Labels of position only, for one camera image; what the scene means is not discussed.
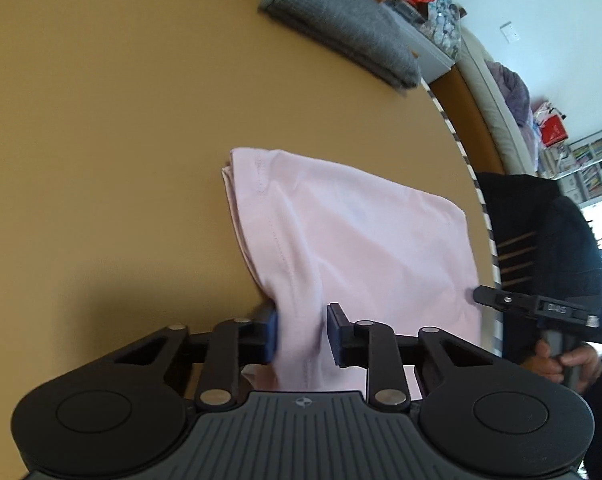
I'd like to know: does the purple blanket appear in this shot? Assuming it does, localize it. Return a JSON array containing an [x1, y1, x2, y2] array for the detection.
[[484, 60, 532, 126]]

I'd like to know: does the white drawer unit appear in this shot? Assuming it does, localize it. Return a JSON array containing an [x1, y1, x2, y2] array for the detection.
[[411, 25, 454, 83]]

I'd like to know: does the pink T-shirt with white sleeves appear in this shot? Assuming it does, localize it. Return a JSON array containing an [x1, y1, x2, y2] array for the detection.
[[222, 147, 482, 393]]

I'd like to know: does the white bookshelf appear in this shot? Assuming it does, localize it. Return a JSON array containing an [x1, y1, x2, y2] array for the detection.
[[536, 120, 602, 206]]

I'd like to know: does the red paper bag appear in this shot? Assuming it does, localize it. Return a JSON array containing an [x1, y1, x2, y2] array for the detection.
[[536, 105, 567, 148]]

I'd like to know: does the person's right hand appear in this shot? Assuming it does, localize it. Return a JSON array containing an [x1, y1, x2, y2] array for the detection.
[[524, 340, 602, 392]]

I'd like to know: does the grey knitted sweater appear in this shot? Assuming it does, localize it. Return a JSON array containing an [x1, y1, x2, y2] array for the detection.
[[257, 0, 423, 90]]

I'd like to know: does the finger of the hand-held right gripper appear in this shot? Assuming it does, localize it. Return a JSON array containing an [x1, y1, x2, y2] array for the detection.
[[474, 285, 537, 319]]

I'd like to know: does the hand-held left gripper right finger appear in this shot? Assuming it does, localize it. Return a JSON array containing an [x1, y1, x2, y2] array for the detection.
[[327, 302, 492, 408]]

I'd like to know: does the beige sofa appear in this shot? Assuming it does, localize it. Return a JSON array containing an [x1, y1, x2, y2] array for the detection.
[[456, 27, 537, 176]]

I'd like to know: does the pack of silver round pieces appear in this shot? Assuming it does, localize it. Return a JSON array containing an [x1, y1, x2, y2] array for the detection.
[[421, 0, 464, 56]]

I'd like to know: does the black jacket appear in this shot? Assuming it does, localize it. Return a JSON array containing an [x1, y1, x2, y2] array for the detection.
[[474, 172, 602, 361]]

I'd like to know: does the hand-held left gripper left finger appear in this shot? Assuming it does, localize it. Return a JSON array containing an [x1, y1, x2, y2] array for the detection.
[[113, 310, 282, 408]]

